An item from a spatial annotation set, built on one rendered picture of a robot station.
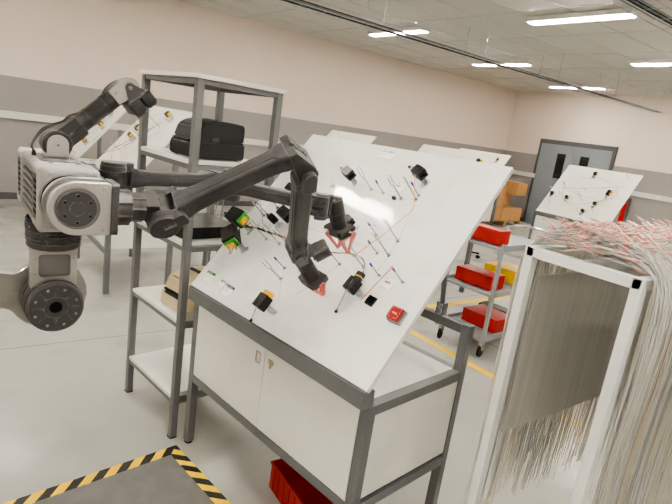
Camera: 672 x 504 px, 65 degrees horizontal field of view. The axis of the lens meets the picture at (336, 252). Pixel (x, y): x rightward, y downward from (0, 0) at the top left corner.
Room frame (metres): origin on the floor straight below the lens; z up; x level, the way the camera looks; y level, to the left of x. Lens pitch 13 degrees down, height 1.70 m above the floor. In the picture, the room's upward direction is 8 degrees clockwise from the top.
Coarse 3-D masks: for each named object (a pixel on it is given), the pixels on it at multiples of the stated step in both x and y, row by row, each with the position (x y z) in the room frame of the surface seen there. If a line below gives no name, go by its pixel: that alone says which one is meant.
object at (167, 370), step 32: (224, 96) 3.19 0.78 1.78; (192, 128) 2.47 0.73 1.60; (192, 160) 2.46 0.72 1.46; (224, 160) 2.70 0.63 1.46; (192, 224) 2.48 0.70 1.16; (160, 288) 2.90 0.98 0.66; (128, 352) 2.85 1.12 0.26; (160, 352) 2.94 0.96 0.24; (128, 384) 2.85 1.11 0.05; (160, 384) 2.57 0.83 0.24
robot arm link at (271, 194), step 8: (256, 184) 1.82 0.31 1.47; (240, 192) 1.83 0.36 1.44; (248, 192) 1.81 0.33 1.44; (256, 192) 1.80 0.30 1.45; (264, 192) 1.78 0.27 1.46; (272, 192) 1.77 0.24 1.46; (280, 192) 1.76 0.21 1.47; (288, 192) 1.75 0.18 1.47; (232, 200) 1.85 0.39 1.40; (264, 200) 1.79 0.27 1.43; (272, 200) 1.77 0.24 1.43; (280, 200) 1.75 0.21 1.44; (288, 200) 1.74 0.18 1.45; (312, 200) 1.71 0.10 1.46; (320, 200) 1.69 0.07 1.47; (328, 200) 1.71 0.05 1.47; (312, 208) 1.70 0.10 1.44; (320, 208) 1.69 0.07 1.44; (320, 216) 1.69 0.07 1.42
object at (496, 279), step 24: (480, 240) 4.42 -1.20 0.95; (504, 240) 4.28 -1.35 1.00; (528, 240) 4.80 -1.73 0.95; (504, 264) 4.83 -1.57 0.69; (480, 288) 4.32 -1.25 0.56; (504, 288) 4.44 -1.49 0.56; (456, 312) 4.70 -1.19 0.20; (480, 312) 4.48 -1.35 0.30; (504, 312) 4.61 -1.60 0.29; (480, 336) 4.23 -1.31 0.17
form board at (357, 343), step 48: (336, 144) 2.73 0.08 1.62; (336, 192) 2.45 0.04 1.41; (432, 192) 2.17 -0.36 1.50; (480, 192) 2.06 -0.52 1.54; (336, 240) 2.21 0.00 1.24; (384, 240) 2.09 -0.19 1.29; (432, 240) 1.98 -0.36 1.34; (240, 288) 2.26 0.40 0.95; (288, 288) 2.12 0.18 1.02; (336, 288) 2.01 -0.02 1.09; (432, 288) 1.81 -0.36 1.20; (288, 336) 1.93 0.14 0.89; (336, 336) 1.83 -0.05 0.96; (384, 336) 1.74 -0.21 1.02
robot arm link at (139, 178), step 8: (104, 160) 1.66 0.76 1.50; (112, 160) 1.69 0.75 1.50; (104, 168) 1.63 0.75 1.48; (112, 168) 1.63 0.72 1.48; (120, 168) 1.64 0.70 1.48; (128, 168) 1.68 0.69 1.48; (128, 176) 1.70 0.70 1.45; (136, 176) 1.69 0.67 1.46; (144, 176) 1.71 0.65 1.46; (152, 176) 1.73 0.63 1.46; (160, 176) 1.75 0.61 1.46; (168, 176) 1.77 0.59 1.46; (176, 176) 1.79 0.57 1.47; (184, 176) 1.81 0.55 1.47; (192, 176) 1.83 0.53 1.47; (200, 176) 1.85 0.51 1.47; (208, 176) 1.87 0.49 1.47; (128, 184) 1.71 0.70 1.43; (136, 184) 1.69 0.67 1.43; (144, 184) 1.71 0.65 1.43; (152, 184) 1.73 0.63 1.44; (160, 184) 1.75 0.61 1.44; (168, 184) 1.77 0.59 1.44; (176, 184) 1.79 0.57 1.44; (184, 184) 1.81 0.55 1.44; (192, 184) 1.83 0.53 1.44
